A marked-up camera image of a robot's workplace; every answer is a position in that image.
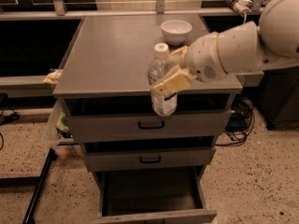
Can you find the grey metal rail beam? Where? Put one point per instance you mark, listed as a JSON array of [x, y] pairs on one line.
[[33, 86]]

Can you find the black floor frame bar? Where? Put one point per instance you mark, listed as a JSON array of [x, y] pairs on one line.
[[37, 182]]

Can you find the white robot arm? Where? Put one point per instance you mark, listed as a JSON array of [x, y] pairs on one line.
[[269, 44]]

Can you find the black drawer handle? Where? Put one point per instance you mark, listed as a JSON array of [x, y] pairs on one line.
[[150, 160], [150, 125]]

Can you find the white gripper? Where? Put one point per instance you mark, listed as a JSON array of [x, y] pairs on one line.
[[202, 57]]

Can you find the grey drawer cabinet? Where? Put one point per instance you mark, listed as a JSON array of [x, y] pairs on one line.
[[110, 56]]

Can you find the grey middle drawer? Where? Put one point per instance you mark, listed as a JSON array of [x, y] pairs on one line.
[[124, 155]]

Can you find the grey bottom drawer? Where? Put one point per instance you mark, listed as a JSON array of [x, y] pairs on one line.
[[152, 196]]

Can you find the white power strip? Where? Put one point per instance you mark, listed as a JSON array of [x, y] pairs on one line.
[[239, 6]]

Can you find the clear plastic bag with items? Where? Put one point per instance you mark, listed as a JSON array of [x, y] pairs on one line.
[[62, 143]]

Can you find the grey drawer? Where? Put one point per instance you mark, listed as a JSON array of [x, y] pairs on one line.
[[116, 118], [124, 155], [152, 196]]

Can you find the white ceramic bowl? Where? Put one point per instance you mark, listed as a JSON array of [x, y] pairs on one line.
[[175, 32]]

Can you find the black middle drawer handle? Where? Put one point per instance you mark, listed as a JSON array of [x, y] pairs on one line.
[[150, 160]]

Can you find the clear plastic bottle white cap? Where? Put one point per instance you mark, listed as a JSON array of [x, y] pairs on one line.
[[163, 105]]

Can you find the dark cabinet at right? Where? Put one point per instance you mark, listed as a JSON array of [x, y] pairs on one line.
[[278, 96]]

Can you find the yellow crumpled cloth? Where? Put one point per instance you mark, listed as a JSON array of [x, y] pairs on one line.
[[53, 77]]

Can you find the grey top drawer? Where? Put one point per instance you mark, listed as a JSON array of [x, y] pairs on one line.
[[116, 118]]

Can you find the black top drawer handle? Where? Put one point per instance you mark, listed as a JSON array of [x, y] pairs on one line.
[[150, 125]]

